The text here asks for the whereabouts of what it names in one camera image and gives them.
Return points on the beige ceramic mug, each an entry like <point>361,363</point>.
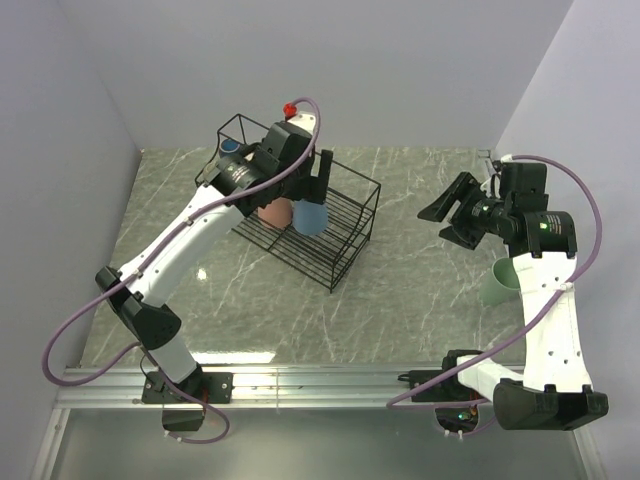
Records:
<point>209,168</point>

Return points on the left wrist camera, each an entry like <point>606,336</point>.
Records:
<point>300,118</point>

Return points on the dark blue glazed mug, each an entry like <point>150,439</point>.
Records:
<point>228,146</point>

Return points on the aluminium mounting rail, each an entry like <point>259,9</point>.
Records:
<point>259,386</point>

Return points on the blue plastic tumbler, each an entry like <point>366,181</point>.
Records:
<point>309,218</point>

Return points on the black wire dish rack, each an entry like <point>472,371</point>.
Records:
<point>326,257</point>

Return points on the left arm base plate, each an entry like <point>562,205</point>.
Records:
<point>213,387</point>

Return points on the green tumbler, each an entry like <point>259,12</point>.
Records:
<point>500,284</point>

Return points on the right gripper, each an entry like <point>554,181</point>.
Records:
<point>459,187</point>

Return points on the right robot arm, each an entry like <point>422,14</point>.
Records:
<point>555,390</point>

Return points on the aluminium side rail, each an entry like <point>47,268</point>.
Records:
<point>485,157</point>

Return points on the salmon pink plastic tumbler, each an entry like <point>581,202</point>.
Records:
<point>277,214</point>

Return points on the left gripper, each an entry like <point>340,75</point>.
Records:
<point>314,187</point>

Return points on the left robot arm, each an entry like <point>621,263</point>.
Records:
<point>235,185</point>

